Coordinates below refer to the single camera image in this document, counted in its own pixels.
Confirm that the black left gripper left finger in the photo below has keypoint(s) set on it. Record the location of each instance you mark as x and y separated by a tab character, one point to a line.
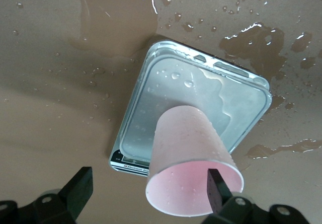
75	191

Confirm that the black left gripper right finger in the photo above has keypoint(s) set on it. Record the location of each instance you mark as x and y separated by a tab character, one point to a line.
221	196

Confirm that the pink plastic cup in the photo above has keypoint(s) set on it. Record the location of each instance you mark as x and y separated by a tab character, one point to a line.
181	138

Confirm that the brown table mat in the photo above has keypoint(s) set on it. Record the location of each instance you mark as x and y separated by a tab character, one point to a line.
50	133

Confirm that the silver digital kitchen scale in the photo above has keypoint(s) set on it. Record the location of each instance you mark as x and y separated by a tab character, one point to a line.
141	108

